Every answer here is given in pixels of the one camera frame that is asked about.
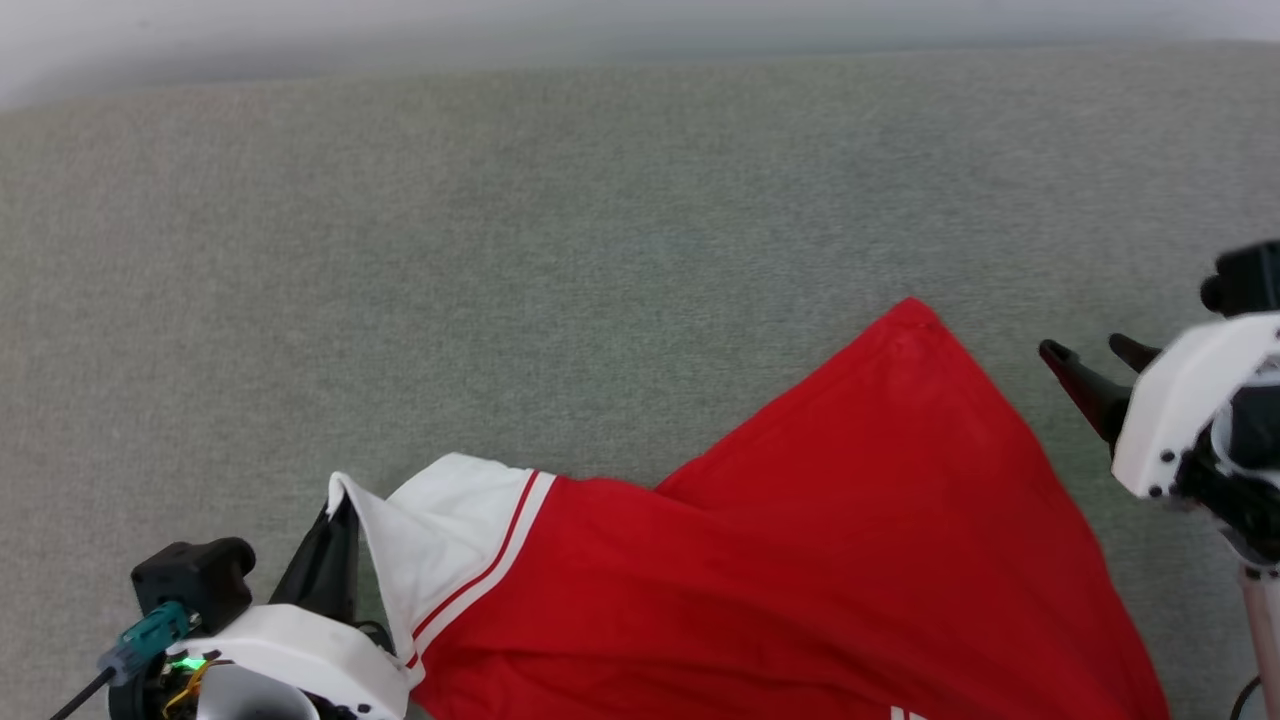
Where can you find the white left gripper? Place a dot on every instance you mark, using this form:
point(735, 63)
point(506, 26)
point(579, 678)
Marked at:
point(300, 655)

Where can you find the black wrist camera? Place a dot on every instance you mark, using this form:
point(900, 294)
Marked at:
point(1245, 278)
point(195, 580)

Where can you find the red and white garment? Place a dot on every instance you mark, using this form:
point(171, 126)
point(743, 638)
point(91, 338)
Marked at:
point(780, 580)

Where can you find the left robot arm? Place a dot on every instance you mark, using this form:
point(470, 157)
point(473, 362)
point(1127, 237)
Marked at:
point(230, 695)

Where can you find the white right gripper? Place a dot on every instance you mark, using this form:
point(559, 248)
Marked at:
point(1190, 400)

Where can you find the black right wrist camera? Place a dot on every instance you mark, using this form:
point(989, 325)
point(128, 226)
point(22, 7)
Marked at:
point(1245, 278)

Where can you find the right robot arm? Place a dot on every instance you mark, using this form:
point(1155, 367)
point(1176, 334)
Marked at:
point(1250, 470)

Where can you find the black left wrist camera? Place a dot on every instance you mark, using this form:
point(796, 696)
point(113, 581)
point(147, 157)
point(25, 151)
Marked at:
point(195, 580)

